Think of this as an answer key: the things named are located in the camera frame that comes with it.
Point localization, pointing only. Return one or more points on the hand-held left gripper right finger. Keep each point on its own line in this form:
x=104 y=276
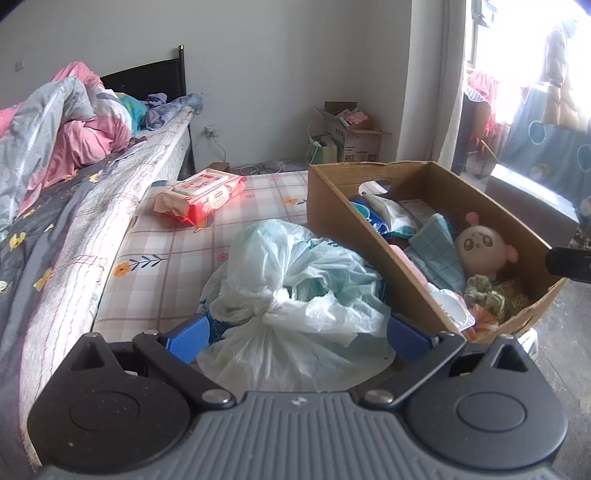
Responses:
x=408 y=339

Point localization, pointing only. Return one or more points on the blue purple crumpled cloth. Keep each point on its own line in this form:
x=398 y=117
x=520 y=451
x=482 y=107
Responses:
x=171 y=108

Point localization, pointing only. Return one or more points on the white blue tissue packet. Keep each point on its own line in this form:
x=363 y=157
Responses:
x=392 y=212

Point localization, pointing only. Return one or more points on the blue dotted hanging cloth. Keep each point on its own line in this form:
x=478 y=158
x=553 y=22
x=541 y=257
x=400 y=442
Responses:
x=545 y=147

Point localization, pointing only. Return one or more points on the white teal plastic bag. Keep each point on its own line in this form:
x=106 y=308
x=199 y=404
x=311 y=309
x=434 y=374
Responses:
x=286 y=295

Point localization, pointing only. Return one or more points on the pink hanging clothes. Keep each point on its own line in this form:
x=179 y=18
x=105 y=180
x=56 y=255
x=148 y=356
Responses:
x=482 y=97

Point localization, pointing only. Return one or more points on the red wet wipes pack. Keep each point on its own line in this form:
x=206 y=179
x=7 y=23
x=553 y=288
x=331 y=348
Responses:
x=203 y=194

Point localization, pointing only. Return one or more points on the teal checked cloth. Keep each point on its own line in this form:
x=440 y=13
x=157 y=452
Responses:
x=438 y=254

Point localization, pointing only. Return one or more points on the pink plush toy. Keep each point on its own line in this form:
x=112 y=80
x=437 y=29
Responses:
x=482 y=247

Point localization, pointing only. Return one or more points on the blue round packet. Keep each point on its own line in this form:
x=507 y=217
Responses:
x=367 y=214

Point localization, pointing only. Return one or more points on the grey cabinet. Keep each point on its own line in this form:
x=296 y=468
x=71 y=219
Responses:
x=526 y=203

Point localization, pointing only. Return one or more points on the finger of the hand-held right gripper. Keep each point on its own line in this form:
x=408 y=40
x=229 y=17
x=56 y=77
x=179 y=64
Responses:
x=570 y=263

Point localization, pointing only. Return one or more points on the white quilted mattress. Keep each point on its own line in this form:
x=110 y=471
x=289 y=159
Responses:
x=92 y=277

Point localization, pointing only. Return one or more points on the pink grey floral quilt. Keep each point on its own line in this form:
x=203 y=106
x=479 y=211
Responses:
x=69 y=134

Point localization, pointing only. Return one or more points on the long cardboard box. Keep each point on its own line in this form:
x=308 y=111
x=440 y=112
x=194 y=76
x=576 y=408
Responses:
x=341 y=217

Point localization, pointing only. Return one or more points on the wall socket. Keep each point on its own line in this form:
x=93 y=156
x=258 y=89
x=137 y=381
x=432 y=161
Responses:
x=211 y=131

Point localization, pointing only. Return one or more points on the gold drink carton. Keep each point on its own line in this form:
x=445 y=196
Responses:
x=517 y=300

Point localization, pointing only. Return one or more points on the blue printed plastic bag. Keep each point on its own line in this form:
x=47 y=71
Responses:
x=216 y=327

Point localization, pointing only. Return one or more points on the blue white carton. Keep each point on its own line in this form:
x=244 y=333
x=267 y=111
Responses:
x=415 y=207

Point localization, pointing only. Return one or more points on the open cardboard box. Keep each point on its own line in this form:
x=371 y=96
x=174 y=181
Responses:
x=355 y=138

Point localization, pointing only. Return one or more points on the dark grey floral bedsheet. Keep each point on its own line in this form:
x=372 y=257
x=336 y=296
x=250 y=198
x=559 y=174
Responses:
x=51 y=217

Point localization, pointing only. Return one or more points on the sheer white curtain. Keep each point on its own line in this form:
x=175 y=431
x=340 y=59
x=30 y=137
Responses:
x=452 y=124

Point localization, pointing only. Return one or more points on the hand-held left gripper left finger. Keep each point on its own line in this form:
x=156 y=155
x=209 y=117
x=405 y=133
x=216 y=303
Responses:
x=189 y=339

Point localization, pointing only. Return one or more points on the pink knitted cloth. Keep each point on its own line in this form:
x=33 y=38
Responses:
x=401 y=254

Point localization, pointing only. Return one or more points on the beige hanging coat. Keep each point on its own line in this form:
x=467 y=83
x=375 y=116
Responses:
x=563 y=78

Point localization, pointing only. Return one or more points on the white green paper bag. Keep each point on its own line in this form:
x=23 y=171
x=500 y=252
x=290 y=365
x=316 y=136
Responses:
x=323 y=150

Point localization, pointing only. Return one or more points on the black headboard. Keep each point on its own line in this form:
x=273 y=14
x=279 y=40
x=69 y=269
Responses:
x=147 y=78

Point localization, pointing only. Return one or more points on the teal pillow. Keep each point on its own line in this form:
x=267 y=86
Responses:
x=135 y=115

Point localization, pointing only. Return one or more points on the small brown box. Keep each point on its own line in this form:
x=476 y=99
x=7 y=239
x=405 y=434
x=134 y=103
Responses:
x=218 y=167

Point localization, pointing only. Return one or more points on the green tie-dye scrunchie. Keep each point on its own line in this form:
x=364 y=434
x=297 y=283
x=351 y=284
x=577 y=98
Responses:
x=485 y=295

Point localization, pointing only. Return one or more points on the orange striped sock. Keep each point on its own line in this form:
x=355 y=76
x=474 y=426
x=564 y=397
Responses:
x=482 y=325

